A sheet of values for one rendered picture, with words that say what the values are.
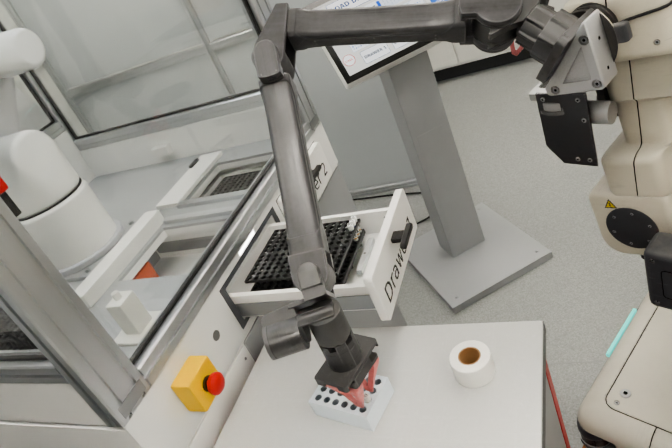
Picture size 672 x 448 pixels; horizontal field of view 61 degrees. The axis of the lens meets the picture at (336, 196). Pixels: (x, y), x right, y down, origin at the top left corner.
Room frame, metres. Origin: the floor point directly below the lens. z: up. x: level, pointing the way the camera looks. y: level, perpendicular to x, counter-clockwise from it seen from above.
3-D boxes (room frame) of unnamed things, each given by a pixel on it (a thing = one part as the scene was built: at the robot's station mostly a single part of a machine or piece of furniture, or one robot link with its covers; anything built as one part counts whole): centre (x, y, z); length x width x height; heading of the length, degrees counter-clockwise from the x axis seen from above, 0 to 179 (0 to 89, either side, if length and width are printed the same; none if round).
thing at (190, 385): (0.81, 0.37, 0.88); 0.07 x 0.05 x 0.07; 150
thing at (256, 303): (1.05, 0.12, 0.86); 0.40 x 0.26 x 0.06; 60
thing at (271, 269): (1.05, 0.11, 0.87); 0.22 x 0.18 x 0.06; 60
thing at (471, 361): (0.68, -0.10, 0.78); 0.07 x 0.07 x 0.04
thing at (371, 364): (0.69, 0.09, 0.85); 0.07 x 0.07 x 0.09; 45
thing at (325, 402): (0.73, 0.12, 0.78); 0.12 x 0.08 x 0.04; 47
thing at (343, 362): (0.69, 0.09, 0.92); 0.10 x 0.07 x 0.07; 135
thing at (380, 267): (0.95, -0.06, 0.87); 0.29 x 0.02 x 0.11; 150
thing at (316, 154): (1.38, 0.06, 0.87); 0.29 x 0.02 x 0.11; 150
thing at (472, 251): (1.91, -0.42, 0.51); 0.50 x 0.45 x 1.02; 8
